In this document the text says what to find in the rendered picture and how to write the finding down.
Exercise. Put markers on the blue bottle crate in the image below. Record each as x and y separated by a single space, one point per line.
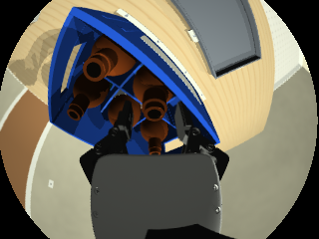
94 124

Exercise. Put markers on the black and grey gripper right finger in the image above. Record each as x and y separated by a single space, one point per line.
194 142

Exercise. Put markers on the brown ceramic bottle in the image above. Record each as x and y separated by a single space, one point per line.
108 58
87 95

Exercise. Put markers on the brown glass bottle with green label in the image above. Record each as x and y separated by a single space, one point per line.
154 93

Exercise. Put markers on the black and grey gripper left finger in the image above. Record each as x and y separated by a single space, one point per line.
113 143

